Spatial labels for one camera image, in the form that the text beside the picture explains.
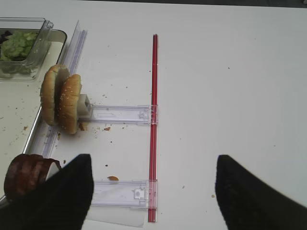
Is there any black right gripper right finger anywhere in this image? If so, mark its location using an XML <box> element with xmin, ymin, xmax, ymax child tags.
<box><xmin>215</xmin><ymin>155</ymin><xmax>307</xmax><ymax>230</ymax></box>

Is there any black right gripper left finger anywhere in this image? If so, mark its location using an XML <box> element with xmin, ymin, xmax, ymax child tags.
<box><xmin>0</xmin><ymin>154</ymin><xmax>94</xmax><ymax>230</ymax></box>

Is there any white meat pusher block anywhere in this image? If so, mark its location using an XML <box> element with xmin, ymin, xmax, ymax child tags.
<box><xmin>46</xmin><ymin>162</ymin><xmax>59</xmax><ymax>181</ymax></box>

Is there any sliced meat patty stack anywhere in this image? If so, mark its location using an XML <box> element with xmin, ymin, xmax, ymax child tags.
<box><xmin>4</xmin><ymin>154</ymin><xmax>61</xmax><ymax>202</ymax></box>

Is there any green lettuce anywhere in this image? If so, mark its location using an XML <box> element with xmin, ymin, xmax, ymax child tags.
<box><xmin>0</xmin><ymin>31</ymin><xmax>38</xmax><ymax>61</ymax></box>

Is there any sesame bun top front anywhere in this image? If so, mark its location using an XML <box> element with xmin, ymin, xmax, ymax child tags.
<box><xmin>58</xmin><ymin>74</ymin><xmax>82</xmax><ymax>135</ymax></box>

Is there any sesame bun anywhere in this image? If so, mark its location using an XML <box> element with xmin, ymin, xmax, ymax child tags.
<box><xmin>58</xmin><ymin>74</ymin><xmax>82</xmax><ymax>135</ymax></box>
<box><xmin>40</xmin><ymin>64</ymin><xmax>70</xmax><ymax>126</ymax></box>

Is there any metal baking tray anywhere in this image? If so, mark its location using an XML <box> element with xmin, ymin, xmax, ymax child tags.
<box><xmin>0</xmin><ymin>29</ymin><xmax>68</xmax><ymax>208</ymax></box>

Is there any sesame bun top rear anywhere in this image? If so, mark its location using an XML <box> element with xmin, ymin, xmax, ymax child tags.
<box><xmin>40</xmin><ymin>64</ymin><xmax>70</xmax><ymax>126</ymax></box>

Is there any clear plastic salad container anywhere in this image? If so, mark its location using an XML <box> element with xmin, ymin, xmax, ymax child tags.
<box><xmin>0</xmin><ymin>17</ymin><xmax>54</xmax><ymax>81</ymax></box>

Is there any purple cabbage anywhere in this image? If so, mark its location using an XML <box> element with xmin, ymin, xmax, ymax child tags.
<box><xmin>0</xmin><ymin>31</ymin><xmax>12</xmax><ymax>44</ymax></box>

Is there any clear meat holder bracket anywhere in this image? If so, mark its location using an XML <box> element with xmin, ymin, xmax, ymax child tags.
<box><xmin>91</xmin><ymin>180</ymin><xmax>158</xmax><ymax>209</ymax></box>

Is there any right red rail strip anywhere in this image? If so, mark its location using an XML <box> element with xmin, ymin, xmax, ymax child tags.
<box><xmin>148</xmin><ymin>34</ymin><xmax>158</xmax><ymax>223</ymax></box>

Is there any clear bun holder bracket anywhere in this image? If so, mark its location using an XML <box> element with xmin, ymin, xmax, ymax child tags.
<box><xmin>79</xmin><ymin>105</ymin><xmax>158</xmax><ymax>126</ymax></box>

